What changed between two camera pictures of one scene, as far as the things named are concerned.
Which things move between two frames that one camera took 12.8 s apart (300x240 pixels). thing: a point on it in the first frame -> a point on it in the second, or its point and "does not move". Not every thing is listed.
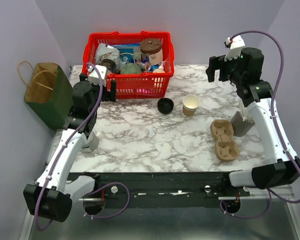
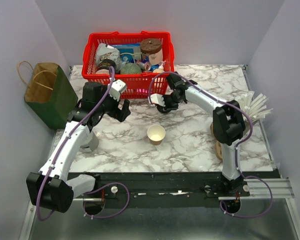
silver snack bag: x=103 y=52 does not move
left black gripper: x=109 y=95 -> x=117 y=113
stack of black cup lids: x=165 y=105 does not move
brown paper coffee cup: x=190 y=103 -> x=155 y=133
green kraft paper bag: x=49 y=93 does not move
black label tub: x=111 y=66 does not move
